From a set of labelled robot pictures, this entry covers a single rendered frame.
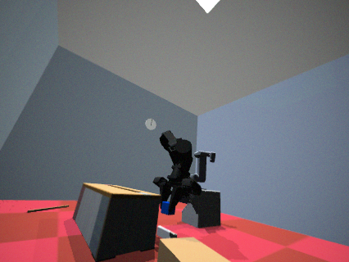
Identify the small blue block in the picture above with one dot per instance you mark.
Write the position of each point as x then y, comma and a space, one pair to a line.
164, 208

